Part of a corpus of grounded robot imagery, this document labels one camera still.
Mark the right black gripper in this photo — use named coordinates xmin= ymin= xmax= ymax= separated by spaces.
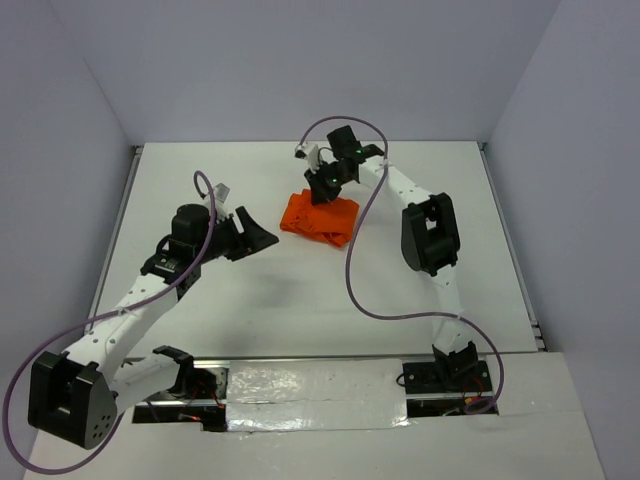
xmin=304 ymin=159 xmax=352 ymax=207

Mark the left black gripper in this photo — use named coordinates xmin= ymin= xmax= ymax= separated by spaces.
xmin=194 ymin=206 xmax=278 ymax=264

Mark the orange t-shirt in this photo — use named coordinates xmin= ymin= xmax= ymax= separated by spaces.
xmin=279 ymin=189 xmax=360 ymax=248

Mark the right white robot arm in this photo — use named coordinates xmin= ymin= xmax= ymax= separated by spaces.
xmin=294 ymin=125 xmax=477 ymax=391

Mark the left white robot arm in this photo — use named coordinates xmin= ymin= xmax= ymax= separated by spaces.
xmin=28 ymin=204 xmax=278 ymax=450

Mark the silver foil tape panel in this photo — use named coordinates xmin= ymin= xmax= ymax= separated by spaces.
xmin=225 ymin=359 xmax=409 ymax=433

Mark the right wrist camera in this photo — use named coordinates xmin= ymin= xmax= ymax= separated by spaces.
xmin=294 ymin=141 xmax=323 ymax=172

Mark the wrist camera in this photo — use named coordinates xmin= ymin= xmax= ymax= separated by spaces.
xmin=206 ymin=183 xmax=230 ymax=216
xmin=294 ymin=141 xmax=323 ymax=172

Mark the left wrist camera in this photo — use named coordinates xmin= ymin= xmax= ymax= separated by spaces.
xmin=206 ymin=183 xmax=230 ymax=216

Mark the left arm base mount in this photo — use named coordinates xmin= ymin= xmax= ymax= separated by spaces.
xmin=132 ymin=346 xmax=230 ymax=433

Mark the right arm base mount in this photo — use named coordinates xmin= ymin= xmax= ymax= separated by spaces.
xmin=395 ymin=341 xmax=497 ymax=418

